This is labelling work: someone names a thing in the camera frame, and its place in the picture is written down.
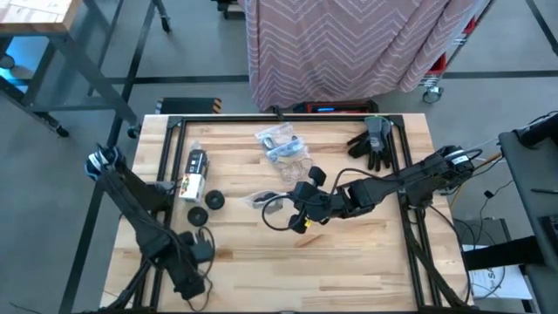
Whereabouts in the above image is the black table leg with caster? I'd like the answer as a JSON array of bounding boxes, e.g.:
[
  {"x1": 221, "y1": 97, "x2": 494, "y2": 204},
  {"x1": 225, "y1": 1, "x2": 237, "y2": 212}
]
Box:
[{"x1": 150, "y1": 0, "x2": 172, "y2": 34}]

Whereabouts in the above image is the white printed paper sheet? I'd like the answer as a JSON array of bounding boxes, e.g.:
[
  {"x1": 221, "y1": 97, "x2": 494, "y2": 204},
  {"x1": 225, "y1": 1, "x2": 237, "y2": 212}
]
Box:
[{"x1": 468, "y1": 263, "x2": 534, "y2": 301}]

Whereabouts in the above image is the black white zipper bag box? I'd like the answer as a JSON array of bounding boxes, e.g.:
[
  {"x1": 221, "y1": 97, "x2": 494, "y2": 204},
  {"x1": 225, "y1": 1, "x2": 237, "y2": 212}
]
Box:
[{"x1": 177, "y1": 147, "x2": 211, "y2": 204}]

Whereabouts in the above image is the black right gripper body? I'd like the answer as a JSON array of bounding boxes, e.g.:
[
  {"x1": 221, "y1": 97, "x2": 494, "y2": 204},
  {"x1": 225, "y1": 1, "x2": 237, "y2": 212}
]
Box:
[{"x1": 287, "y1": 166, "x2": 350, "y2": 235}]

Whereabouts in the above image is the thin blue rubber band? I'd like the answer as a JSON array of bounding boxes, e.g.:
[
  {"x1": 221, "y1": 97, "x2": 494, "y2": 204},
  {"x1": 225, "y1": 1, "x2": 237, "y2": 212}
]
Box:
[{"x1": 265, "y1": 141, "x2": 303, "y2": 159}]

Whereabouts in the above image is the black desk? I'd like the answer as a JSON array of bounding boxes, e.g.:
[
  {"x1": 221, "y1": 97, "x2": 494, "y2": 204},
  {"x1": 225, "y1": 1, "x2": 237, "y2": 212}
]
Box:
[{"x1": 497, "y1": 126, "x2": 558, "y2": 314}]

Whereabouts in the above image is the chrome wire shelving rack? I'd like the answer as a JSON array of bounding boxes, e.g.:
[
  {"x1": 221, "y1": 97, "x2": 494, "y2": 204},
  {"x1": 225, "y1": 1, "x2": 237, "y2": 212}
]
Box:
[{"x1": 420, "y1": 0, "x2": 498, "y2": 105}]

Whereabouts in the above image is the thin black rubber band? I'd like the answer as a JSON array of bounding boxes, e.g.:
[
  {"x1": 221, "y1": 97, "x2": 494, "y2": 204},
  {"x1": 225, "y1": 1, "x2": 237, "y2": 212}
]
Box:
[{"x1": 187, "y1": 278, "x2": 215, "y2": 312}]

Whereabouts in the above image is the dark grey computer case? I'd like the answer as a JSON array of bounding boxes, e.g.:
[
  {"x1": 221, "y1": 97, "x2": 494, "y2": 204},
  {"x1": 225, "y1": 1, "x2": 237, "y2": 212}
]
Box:
[{"x1": 452, "y1": 217, "x2": 509, "y2": 250}]

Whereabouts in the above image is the black box with orange stripes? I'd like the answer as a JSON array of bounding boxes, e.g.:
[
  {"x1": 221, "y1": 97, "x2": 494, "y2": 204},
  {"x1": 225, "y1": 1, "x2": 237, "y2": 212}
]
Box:
[{"x1": 155, "y1": 97, "x2": 223, "y2": 115}]

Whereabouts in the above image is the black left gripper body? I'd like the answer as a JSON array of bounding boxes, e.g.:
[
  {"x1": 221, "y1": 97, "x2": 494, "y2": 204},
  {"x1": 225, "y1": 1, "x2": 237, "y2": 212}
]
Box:
[{"x1": 167, "y1": 232, "x2": 215, "y2": 302}]

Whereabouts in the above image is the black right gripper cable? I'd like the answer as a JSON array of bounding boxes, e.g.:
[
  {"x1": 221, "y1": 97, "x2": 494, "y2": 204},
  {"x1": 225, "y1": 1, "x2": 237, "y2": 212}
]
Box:
[{"x1": 260, "y1": 194, "x2": 303, "y2": 233}]

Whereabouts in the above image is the wooden top workbench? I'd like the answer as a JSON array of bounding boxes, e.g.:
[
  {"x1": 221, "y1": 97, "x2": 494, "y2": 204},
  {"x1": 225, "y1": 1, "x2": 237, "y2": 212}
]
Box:
[{"x1": 0, "y1": 0, "x2": 143, "y2": 140}]

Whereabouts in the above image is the black device on desk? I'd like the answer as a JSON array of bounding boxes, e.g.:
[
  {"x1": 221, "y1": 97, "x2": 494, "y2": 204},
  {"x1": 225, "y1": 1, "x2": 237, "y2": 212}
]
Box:
[{"x1": 513, "y1": 111, "x2": 558, "y2": 148}]

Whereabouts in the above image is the orange black device blue display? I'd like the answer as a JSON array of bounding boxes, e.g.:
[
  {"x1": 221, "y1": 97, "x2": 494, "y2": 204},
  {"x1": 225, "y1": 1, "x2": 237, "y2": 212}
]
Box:
[{"x1": 292, "y1": 99, "x2": 379, "y2": 114}]

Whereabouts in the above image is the grey black work glove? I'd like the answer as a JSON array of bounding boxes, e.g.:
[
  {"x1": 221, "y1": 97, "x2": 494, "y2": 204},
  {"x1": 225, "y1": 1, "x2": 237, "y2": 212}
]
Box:
[
  {"x1": 364, "y1": 115, "x2": 394, "y2": 172},
  {"x1": 346, "y1": 130, "x2": 371, "y2": 160}
]

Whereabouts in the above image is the clear plastic zipper bag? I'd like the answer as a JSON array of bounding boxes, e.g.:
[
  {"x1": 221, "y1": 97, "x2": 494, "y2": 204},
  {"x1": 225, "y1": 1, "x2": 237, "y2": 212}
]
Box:
[
  {"x1": 254, "y1": 122, "x2": 304, "y2": 161},
  {"x1": 269, "y1": 147, "x2": 316, "y2": 185}
]

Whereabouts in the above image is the black metal table frame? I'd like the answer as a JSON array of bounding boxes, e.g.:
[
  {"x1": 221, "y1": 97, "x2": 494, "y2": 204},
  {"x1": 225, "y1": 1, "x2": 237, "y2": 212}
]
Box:
[{"x1": 99, "y1": 113, "x2": 474, "y2": 314}]

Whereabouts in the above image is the pink chevron blanket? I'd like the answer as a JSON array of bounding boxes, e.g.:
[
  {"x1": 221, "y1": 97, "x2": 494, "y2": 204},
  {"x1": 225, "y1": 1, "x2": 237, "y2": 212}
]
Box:
[{"x1": 243, "y1": 0, "x2": 480, "y2": 113}]

